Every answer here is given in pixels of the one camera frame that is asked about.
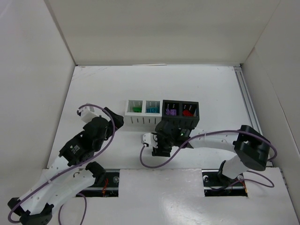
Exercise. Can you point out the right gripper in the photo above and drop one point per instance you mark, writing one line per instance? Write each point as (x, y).
(161, 151)

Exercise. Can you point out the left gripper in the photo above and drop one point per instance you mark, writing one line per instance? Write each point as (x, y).
(112, 118)

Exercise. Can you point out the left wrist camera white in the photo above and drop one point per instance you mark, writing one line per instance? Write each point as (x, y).
(87, 112)

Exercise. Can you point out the green lego brick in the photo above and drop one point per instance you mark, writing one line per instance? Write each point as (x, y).
(137, 109)

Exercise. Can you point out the white double bin container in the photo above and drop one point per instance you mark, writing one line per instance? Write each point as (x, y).
(142, 119)

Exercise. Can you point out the red transparent lego brick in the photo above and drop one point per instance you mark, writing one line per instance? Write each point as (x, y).
(187, 113)

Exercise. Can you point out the black double bin container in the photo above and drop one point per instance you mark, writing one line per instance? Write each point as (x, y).
(180, 120)

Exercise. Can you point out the lilac arched lego brick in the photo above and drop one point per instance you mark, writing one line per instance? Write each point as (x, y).
(168, 112)

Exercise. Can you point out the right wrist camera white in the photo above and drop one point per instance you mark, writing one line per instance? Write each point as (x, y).
(149, 139)

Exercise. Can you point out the purple lego brick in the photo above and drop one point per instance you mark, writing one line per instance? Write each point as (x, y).
(173, 112)

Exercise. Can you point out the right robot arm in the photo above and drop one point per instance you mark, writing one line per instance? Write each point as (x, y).
(251, 149)

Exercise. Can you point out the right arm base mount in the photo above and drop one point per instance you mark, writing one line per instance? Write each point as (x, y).
(216, 185)

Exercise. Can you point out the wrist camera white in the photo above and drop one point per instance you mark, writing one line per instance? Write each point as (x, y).
(87, 112)
(149, 139)

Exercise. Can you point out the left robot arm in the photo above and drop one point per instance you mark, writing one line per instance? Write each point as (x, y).
(73, 170)

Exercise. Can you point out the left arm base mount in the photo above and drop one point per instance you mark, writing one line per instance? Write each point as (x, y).
(106, 183)

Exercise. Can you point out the aluminium rail right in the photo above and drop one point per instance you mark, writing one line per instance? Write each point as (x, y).
(253, 119)

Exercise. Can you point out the teal printed oval lego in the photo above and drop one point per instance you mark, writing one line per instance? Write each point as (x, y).
(152, 110)

